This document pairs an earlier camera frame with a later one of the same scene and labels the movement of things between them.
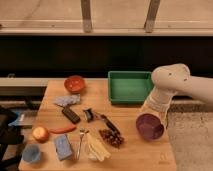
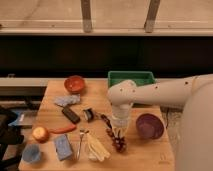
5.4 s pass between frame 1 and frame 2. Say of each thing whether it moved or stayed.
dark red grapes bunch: moved
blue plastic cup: stayed
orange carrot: stayed
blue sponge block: stayed
